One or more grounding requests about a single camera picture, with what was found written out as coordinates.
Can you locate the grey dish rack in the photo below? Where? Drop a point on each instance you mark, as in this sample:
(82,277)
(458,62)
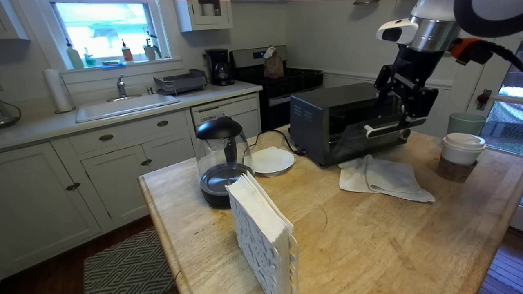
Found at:
(180,83)

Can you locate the white patterned napkin holder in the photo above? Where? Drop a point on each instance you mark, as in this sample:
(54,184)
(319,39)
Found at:
(262,240)

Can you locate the white counter cabinets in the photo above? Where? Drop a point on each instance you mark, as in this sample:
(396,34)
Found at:
(108,174)

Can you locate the kitchen window white frame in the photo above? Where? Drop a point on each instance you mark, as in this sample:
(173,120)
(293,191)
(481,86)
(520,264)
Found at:
(103,27)

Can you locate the grey patterned floor rug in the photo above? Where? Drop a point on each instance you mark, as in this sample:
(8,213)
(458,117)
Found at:
(131,264)

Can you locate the black toaster oven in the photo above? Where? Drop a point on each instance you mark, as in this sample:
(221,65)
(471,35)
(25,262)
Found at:
(327,109)

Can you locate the white folded cloth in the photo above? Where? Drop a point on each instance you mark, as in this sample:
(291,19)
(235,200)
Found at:
(386,178)

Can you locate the chrome faucet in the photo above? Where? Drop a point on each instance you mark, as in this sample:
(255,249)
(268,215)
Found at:
(121,88)

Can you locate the small white plate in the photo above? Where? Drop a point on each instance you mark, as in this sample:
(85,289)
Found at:
(271,161)

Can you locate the brown paper bag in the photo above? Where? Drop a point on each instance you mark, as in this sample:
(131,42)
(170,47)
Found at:
(273,65)

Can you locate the black drip coffee maker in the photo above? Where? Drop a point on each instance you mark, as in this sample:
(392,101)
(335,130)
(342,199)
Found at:
(219,68)

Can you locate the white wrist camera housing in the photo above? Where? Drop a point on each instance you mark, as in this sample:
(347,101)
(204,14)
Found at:
(396,32)

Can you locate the orange soap bottle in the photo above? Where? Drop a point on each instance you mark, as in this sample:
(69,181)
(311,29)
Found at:
(126,53)

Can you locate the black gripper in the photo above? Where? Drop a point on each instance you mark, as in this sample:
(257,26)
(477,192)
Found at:
(414,71)

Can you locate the blue sponge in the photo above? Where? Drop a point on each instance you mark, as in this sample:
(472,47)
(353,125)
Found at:
(113,65)

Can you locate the black kitchen stove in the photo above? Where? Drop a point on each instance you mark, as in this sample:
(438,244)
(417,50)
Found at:
(271,109)

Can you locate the white kitchen sink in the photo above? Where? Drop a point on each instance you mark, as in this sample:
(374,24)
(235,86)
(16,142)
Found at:
(124,107)

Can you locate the green soap bottle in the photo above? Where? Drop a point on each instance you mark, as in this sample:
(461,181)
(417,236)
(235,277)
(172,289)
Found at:
(74,57)

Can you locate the white wall cabinet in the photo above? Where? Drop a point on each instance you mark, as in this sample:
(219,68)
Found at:
(204,16)
(12,19)

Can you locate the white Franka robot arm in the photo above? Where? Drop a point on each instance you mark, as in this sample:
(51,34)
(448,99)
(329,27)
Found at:
(435,22)

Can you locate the white paper towel roll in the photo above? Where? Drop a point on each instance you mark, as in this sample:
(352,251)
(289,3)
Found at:
(57,91)

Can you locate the teal plastic cup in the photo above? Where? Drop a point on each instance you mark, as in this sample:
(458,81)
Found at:
(466,124)

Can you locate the white door with window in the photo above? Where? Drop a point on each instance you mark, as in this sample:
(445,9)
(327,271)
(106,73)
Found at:
(508,109)

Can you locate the toaster oven glass door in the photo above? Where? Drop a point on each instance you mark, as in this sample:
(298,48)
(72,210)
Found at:
(373,132)

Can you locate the glass electric kettle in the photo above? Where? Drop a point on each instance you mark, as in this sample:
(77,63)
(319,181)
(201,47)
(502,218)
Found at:
(222,158)

